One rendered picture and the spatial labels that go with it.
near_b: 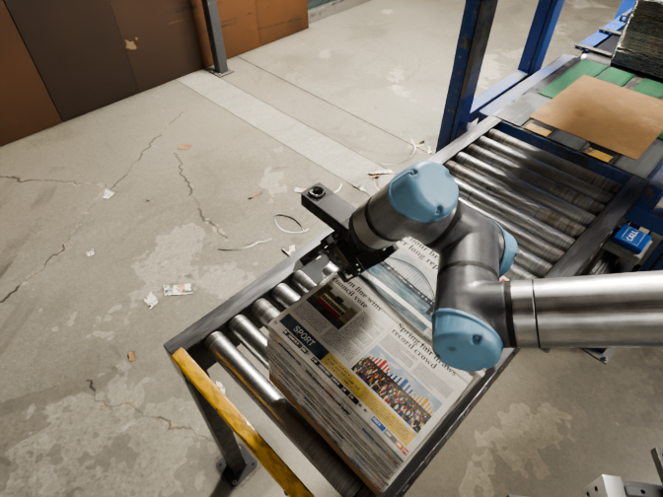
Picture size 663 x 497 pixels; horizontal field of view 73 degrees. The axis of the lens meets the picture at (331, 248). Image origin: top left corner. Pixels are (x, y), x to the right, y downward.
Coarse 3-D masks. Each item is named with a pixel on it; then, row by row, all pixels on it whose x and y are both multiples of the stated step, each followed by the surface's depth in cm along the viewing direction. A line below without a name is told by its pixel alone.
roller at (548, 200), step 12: (456, 156) 147; (468, 156) 145; (468, 168) 145; (480, 168) 142; (492, 168) 141; (504, 180) 138; (516, 180) 137; (528, 192) 134; (540, 192) 133; (552, 204) 131; (564, 204) 129; (564, 216) 129; (576, 216) 127; (588, 216) 126
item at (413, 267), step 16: (416, 240) 84; (400, 256) 81; (416, 256) 82; (432, 256) 82; (384, 272) 79; (400, 272) 79; (416, 272) 80; (432, 272) 80; (416, 288) 78; (432, 288) 78; (432, 304) 76
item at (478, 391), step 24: (624, 192) 133; (600, 216) 126; (624, 216) 133; (576, 240) 120; (600, 240) 119; (576, 264) 114; (504, 360) 95; (480, 384) 92; (456, 408) 88; (432, 456) 88; (408, 480) 80
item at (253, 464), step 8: (240, 448) 160; (248, 456) 158; (216, 464) 156; (224, 464) 156; (248, 464) 156; (256, 464) 156; (224, 472) 154; (232, 472) 154; (240, 472) 154; (248, 472) 154; (224, 480) 153; (232, 480) 153; (240, 480) 153; (248, 480) 153; (232, 488) 151
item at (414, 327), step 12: (348, 276) 78; (360, 276) 78; (384, 276) 78; (360, 288) 76; (372, 288) 77; (396, 288) 77; (372, 300) 75; (384, 300) 75; (408, 300) 76; (384, 312) 74; (396, 312) 74; (408, 312) 75; (420, 312) 75; (408, 324) 73; (420, 324) 73; (420, 336) 72; (456, 372) 69; (468, 372) 69; (468, 384) 68
